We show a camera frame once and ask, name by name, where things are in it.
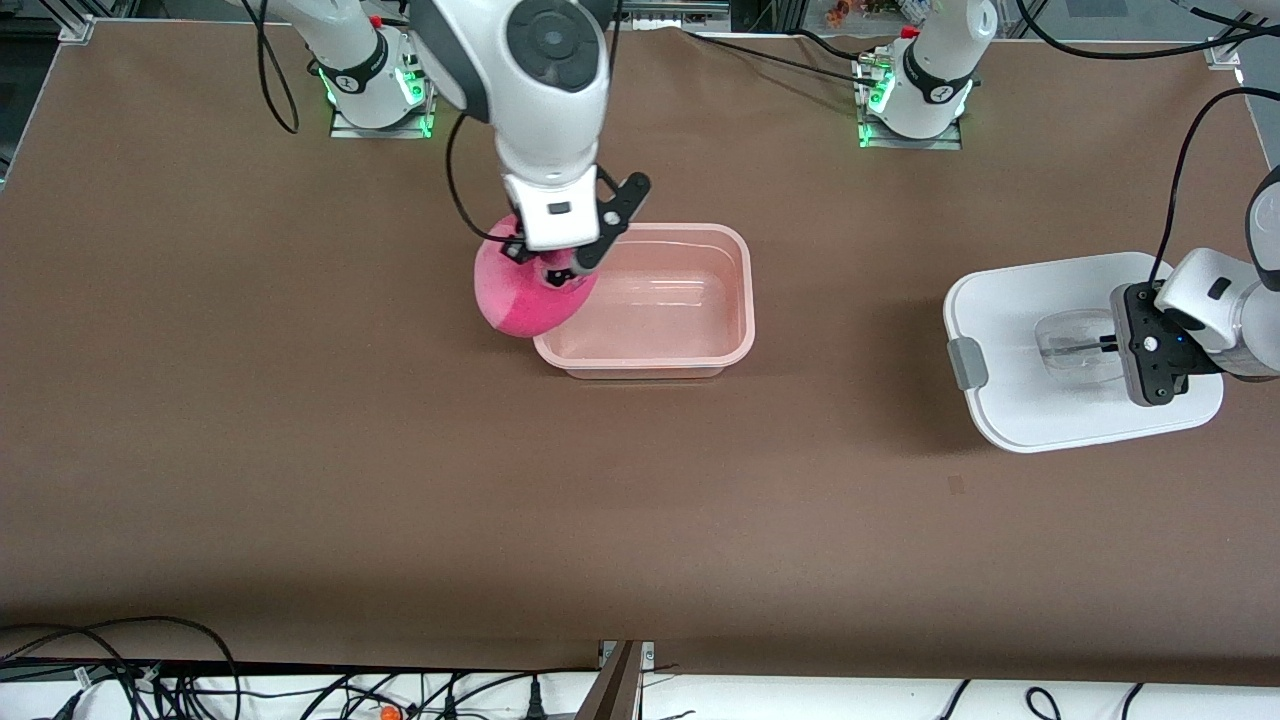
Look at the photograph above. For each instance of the pink plush toy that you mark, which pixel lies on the pink plush toy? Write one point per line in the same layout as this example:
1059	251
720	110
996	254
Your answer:
510	300

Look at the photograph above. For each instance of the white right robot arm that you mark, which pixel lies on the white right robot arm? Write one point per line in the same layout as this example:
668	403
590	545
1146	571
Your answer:
550	120

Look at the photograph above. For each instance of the colourful background toys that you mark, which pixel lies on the colourful background toys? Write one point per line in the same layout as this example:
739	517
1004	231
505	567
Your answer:
870	10

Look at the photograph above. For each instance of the aluminium frame bar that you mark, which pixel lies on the aluminium frame bar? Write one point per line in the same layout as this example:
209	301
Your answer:
670	12

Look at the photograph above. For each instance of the pink translucent plastic box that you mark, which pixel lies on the pink translucent plastic box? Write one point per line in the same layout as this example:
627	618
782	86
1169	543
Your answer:
650	310

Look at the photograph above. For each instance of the white box lid grey clips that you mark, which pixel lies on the white box lid grey clips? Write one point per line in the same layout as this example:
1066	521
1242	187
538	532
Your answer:
1040	420

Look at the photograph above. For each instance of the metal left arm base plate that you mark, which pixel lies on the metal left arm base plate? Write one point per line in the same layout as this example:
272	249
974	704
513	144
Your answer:
950	141

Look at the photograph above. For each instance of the brown table cover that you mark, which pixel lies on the brown table cover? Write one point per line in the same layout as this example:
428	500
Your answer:
700	520

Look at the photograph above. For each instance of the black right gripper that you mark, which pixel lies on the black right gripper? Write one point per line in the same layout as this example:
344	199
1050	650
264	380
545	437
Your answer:
553	272

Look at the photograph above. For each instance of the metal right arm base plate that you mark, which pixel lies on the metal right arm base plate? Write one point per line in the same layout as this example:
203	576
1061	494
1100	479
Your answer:
400	128

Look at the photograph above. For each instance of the aluminium corner profile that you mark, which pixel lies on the aluminium corner profile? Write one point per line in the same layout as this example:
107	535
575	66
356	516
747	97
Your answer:
78	28
1235	40

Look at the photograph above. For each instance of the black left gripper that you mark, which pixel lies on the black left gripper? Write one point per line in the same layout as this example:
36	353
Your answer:
1108	343

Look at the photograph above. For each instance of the aluminium profile post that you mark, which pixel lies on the aluminium profile post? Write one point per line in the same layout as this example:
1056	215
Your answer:
615	690

